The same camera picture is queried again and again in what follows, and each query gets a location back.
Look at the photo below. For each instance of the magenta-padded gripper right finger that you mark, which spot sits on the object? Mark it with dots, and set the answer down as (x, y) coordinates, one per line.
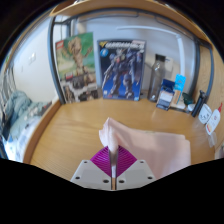
(133, 175)

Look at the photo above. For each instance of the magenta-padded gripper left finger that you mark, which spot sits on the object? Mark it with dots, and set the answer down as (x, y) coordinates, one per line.
(93, 175)

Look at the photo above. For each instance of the pale pink towel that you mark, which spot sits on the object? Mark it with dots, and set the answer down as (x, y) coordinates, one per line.
(150, 146)

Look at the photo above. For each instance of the small dark blue box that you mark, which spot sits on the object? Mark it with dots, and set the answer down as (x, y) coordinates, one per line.
(165, 95)

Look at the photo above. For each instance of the clear plastic container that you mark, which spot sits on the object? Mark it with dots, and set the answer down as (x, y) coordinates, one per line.
(212, 140)

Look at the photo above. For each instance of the bed with grey-green bedding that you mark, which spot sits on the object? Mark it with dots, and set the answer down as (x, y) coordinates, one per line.
(20, 116)

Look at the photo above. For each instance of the white cup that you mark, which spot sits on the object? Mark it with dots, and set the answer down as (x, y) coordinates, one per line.
(204, 114)

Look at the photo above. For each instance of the black flask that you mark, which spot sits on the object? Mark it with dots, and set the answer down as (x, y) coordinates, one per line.
(198, 103)

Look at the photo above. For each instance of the clear bottle with black cap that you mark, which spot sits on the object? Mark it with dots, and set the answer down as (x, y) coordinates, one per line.
(156, 80)

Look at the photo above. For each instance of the light blue carton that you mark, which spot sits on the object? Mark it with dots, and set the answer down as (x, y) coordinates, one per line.
(179, 86)

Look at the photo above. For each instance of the blue robot model kit box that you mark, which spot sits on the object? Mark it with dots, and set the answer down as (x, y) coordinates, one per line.
(121, 70)

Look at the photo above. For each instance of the green tree figure toy box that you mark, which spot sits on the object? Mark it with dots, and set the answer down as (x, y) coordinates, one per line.
(76, 66)

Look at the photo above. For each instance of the white box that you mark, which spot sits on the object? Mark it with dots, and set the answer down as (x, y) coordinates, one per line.
(169, 68)

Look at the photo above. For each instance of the dark metal shelf frame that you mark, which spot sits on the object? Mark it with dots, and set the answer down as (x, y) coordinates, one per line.
(52, 66)

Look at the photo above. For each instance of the white wall switch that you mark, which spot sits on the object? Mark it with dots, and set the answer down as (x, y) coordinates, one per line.
(32, 58)

